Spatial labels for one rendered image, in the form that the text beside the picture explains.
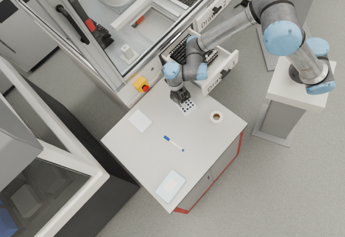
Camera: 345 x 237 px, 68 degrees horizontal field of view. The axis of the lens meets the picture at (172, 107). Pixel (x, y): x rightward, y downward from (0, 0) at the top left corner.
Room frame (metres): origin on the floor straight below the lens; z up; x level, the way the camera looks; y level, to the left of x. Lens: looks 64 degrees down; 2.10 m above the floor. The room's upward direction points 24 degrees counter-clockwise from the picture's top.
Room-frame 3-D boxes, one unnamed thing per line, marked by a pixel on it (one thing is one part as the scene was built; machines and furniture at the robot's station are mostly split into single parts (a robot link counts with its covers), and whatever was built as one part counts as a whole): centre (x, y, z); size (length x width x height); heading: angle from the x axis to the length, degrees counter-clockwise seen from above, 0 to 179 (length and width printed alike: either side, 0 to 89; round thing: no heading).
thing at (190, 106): (0.64, -0.07, 0.78); 0.12 x 0.08 x 0.04; 14
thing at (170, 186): (0.25, 0.17, 0.78); 0.15 x 0.10 x 0.04; 119
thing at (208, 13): (1.09, -0.47, 0.87); 0.29 x 0.02 x 0.11; 114
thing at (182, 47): (0.86, -0.23, 0.87); 0.22 x 0.18 x 0.06; 24
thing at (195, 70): (0.61, -0.16, 1.13); 0.11 x 0.11 x 0.08; 67
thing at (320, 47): (0.49, -0.71, 1.00); 0.13 x 0.12 x 0.14; 157
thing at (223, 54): (0.86, -0.23, 0.86); 0.40 x 0.26 x 0.06; 24
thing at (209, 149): (0.52, 0.07, 0.38); 0.62 x 0.58 x 0.76; 114
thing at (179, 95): (0.62, -0.06, 0.97); 0.09 x 0.08 x 0.12; 14
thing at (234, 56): (0.67, -0.32, 0.87); 0.29 x 0.02 x 0.11; 114
